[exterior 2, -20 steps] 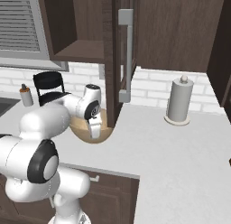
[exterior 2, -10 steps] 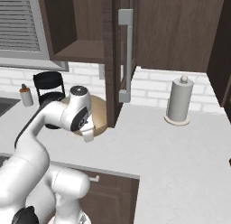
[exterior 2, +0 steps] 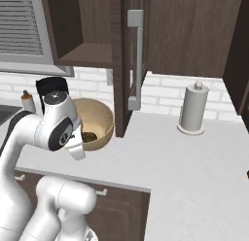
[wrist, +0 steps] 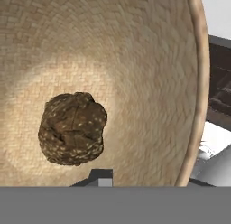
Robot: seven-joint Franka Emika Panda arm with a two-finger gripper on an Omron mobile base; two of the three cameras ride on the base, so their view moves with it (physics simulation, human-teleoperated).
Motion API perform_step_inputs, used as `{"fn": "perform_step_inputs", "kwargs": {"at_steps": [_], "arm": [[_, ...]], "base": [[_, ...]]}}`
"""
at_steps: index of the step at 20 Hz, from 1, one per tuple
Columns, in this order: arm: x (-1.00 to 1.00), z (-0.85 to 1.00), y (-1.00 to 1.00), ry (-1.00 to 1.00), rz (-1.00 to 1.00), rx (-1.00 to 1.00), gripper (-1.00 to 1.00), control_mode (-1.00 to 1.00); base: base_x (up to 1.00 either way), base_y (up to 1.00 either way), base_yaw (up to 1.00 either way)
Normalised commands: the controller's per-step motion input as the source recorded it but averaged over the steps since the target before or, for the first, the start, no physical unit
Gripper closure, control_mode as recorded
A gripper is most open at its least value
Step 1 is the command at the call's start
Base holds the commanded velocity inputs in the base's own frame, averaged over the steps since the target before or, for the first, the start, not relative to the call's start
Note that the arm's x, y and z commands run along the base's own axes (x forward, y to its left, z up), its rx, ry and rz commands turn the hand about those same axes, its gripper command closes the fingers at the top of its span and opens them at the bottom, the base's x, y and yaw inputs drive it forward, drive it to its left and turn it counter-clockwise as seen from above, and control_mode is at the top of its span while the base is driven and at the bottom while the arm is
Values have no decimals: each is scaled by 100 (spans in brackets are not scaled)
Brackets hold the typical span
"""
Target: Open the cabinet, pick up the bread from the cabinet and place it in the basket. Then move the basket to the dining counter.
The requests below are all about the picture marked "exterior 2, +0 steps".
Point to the tan round basket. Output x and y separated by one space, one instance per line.
97 117

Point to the dark wood wall cabinet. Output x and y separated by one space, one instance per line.
87 53

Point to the grey paper towel holder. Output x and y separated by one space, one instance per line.
193 109

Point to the grey window blind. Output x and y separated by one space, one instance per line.
21 24

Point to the white bottle with brown cap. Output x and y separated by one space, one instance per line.
29 104

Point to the grey sink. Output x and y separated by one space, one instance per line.
6 112

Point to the dark wood cabinet door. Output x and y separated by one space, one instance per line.
191 31
118 73

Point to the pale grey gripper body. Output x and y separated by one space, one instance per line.
76 149

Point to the dark wood drawer front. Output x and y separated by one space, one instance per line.
30 181
126 196

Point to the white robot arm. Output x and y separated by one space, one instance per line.
19 173

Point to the dark wood tall cabinet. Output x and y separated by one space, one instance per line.
238 66

